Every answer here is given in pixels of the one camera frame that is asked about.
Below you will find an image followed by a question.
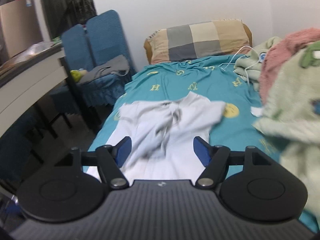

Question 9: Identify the yellow green plush toy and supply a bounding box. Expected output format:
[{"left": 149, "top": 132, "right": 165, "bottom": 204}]
[{"left": 70, "top": 69, "right": 87, "bottom": 83}]

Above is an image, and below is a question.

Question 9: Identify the dark window grille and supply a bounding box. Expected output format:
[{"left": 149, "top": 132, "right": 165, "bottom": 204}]
[{"left": 41, "top": 0, "right": 97, "bottom": 39}]

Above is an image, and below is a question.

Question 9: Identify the white polo shirt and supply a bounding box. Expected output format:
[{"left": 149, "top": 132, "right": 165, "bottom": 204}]
[{"left": 86, "top": 91, "right": 227, "bottom": 183}]

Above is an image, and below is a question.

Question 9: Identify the white charging cable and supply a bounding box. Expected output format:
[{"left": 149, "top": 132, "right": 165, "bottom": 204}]
[{"left": 218, "top": 45, "right": 261, "bottom": 83}]

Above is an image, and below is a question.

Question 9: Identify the plaid checkered pillow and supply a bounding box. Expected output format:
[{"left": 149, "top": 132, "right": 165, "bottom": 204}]
[{"left": 144, "top": 19, "right": 252, "bottom": 64}]

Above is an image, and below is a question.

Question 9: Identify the teal patterned bed sheet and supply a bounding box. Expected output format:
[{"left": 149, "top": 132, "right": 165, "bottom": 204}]
[{"left": 82, "top": 53, "right": 320, "bottom": 234}]

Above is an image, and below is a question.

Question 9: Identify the silver foil bag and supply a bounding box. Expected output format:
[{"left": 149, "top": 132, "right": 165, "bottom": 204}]
[{"left": 1, "top": 42, "right": 55, "bottom": 75}]

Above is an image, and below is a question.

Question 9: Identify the brown cardboard box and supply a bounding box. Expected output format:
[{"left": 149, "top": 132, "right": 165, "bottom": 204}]
[{"left": 1, "top": 0, "right": 43, "bottom": 62}]

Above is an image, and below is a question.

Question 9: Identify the blue covered chair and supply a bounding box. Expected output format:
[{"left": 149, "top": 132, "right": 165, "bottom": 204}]
[
  {"left": 81, "top": 10, "right": 136, "bottom": 106},
  {"left": 49, "top": 24, "right": 101, "bottom": 133}
]

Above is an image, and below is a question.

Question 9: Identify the pink fluffy blanket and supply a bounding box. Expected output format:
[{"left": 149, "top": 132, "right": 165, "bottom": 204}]
[{"left": 259, "top": 28, "right": 319, "bottom": 105}]

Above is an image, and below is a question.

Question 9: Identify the grey cloth on chair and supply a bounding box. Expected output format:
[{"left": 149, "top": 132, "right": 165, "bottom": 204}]
[{"left": 79, "top": 55, "right": 130, "bottom": 84}]

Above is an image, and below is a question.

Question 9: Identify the white desk with black legs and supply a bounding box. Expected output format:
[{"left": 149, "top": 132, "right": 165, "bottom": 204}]
[{"left": 1, "top": 45, "right": 100, "bottom": 135}]

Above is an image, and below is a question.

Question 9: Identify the green cartoon fleece blanket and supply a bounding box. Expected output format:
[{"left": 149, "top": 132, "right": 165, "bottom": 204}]
[{"left": 234, "top": 37, "right": 319, "bottom": 218}]

